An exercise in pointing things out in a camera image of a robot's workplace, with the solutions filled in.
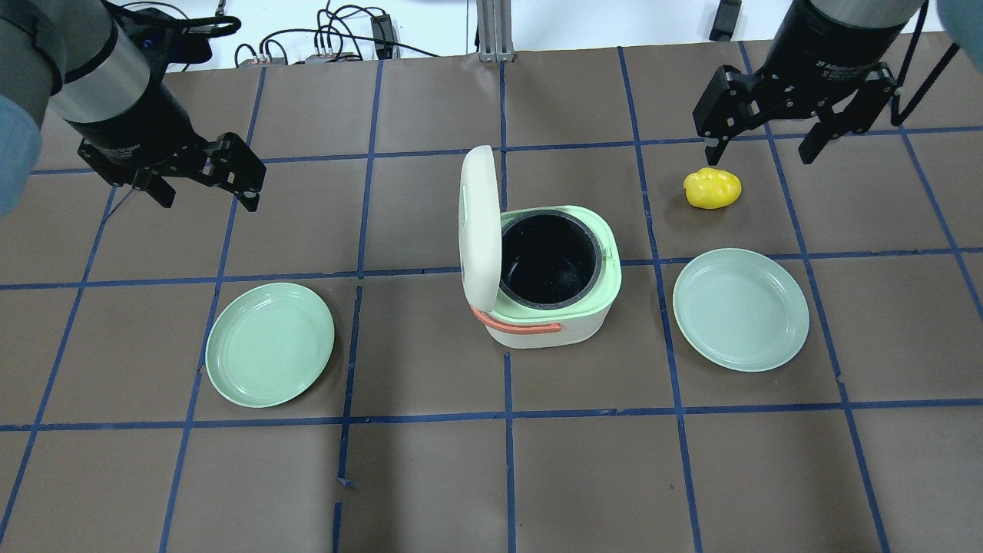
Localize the black cable bundle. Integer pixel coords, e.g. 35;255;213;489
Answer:
108;0;462;70

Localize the white rice cooker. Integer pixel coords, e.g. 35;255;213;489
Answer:
457;146;622;349

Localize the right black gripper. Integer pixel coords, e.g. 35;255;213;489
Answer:
693;8;900;167

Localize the yellow toy potato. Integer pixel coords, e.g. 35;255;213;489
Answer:
683;167;742;210

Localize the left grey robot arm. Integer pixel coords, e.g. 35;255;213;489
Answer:
2;1;266;216

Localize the light green plate left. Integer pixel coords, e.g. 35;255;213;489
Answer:
204;281;335;409

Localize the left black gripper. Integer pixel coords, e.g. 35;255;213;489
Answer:
77;132;266;213

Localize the black device on wall edge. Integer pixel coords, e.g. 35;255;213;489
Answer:
708;0;742;42

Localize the light green plate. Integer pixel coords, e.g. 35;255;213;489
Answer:
673;248;810;373
204;281;335;409

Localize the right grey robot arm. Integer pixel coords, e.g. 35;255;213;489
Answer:
693;1;982;167

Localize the light green plate right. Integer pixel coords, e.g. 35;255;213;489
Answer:
673;248;810;373

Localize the aluminium frame post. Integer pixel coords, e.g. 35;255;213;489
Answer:
476;0;515;63

